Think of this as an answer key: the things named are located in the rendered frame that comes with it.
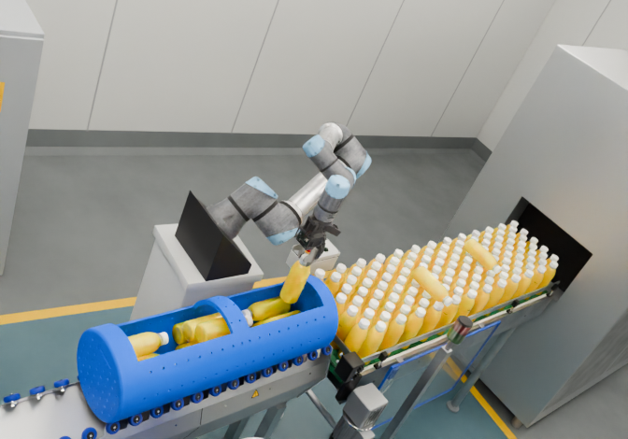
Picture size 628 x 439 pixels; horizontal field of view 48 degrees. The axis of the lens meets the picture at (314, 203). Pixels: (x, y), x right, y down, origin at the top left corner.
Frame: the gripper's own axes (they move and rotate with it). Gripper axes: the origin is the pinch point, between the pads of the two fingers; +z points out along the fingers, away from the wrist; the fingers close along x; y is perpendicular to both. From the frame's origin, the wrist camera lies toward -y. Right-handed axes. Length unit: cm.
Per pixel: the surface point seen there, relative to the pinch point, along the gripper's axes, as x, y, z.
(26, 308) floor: -119, 33, 136
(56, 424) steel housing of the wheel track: 7, 85, 42
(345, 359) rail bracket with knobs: 24.1, -18.5, 33.9
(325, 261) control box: -19, -41, 28
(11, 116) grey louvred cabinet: -138, 49, 31
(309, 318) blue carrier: 14.6, 2.3, 14.5
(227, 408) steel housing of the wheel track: 19, 28, 48
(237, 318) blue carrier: 8.6, 31.2, 11.6
